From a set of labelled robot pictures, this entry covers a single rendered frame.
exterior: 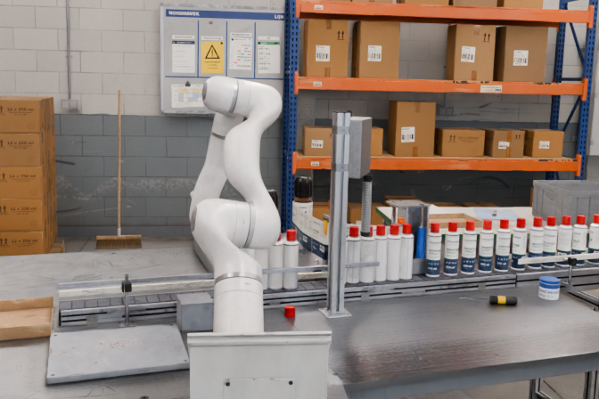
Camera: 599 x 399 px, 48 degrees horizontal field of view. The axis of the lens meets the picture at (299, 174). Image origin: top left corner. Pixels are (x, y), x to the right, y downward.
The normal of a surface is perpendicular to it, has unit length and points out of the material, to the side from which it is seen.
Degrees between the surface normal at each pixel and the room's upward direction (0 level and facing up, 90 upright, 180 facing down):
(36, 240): 90
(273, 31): 90
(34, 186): 90
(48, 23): 90
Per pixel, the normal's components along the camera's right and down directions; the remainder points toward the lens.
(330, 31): 0.11, 0.13
